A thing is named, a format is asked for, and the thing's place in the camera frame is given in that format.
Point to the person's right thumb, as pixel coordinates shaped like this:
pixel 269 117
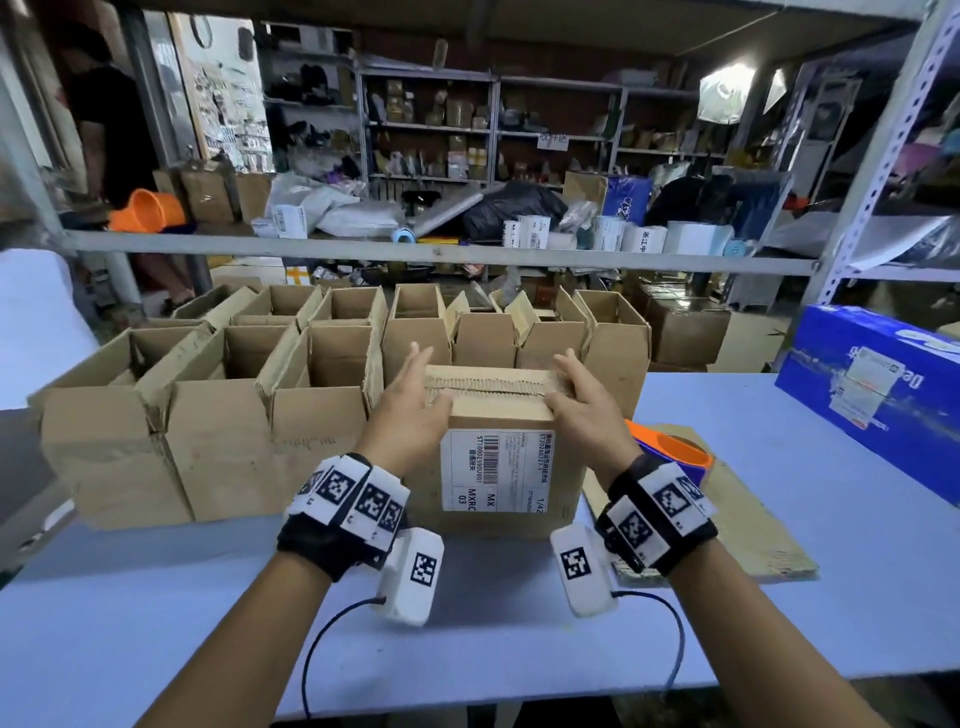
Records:
pixel 559 405

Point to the large blue labelled box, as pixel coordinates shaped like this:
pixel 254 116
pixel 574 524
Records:
pixel 877 390

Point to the person's left forearm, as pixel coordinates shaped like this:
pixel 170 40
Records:
pixel 240 652

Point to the grey storage shelving unit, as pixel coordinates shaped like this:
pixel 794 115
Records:
pixel 480 127

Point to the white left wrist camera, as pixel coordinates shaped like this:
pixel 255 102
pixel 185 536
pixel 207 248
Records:
pixel 412 577

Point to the grey metal rack frame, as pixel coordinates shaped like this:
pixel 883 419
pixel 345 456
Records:
pixel 450 253

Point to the black wristband with markers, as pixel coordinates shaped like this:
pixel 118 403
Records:
pixel 341 517
pixel 652 514

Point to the black left wristband with markers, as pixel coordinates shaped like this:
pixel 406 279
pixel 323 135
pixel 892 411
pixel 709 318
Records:
pixel 341 517

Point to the person's right forearm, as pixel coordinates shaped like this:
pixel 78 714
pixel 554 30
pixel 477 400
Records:
pixel 757 645

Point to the person's right hand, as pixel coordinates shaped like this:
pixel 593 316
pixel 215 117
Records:
pixel 596 427

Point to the small white labelled boxes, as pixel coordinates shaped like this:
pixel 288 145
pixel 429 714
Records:
pixel 526 232

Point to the person's left hand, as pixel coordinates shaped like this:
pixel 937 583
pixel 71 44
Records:
pixel 401 427

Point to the orange and blue tape roll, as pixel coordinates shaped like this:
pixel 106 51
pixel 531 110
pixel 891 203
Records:
pixel 675 454

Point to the black plastic bag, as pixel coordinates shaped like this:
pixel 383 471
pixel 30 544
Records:
pixel 510 210

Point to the closed brown cardboard carton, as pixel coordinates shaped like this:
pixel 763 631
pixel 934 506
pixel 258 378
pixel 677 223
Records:
pixel 686 330

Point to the clear plastic bag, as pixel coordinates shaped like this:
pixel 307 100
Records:
pixel 726 94

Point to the orange plastic bucket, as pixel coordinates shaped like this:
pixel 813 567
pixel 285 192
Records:
pixel 146 212

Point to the white plastic parcel bags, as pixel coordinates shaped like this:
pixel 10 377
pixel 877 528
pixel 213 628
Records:
pixel 322 210

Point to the blue and brown carton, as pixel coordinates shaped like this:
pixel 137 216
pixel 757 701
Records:
pixel 619 196

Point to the labelled cardboard box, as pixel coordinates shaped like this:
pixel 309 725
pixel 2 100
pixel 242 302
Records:
pixel 495 480

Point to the group of open cardboard cartons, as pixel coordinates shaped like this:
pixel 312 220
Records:
pixel 225 442

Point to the flat cardboard sheet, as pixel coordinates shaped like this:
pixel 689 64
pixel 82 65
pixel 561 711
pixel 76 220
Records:
pixel 750 532

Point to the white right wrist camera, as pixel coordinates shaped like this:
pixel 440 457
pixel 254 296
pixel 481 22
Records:
pixel 581 570

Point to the black right wristband with markers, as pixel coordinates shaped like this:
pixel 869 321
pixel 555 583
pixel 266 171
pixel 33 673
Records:
pixel 652 514

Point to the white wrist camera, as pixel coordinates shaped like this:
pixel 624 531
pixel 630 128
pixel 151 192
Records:
pixel 581 570
pixel 412 577

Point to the person's left thumb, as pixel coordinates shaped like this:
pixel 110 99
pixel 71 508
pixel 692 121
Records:
pixel 441 409

